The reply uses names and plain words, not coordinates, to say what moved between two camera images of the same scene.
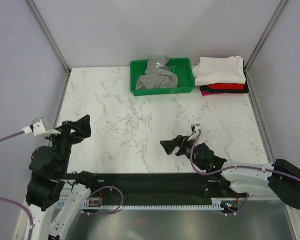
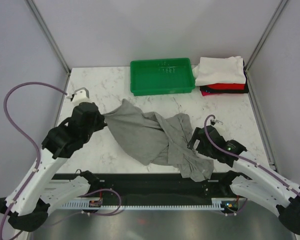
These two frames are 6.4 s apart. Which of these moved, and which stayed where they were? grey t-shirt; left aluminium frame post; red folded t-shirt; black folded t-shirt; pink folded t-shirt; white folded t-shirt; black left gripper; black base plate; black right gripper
Moved: black right gripper; grey t-shirt; black left gripper
Stayed: left aluminium frame post; red folded t-shirt; black base plate; white folded t-shirt; black folded t-shirt; pink folded t-shirt
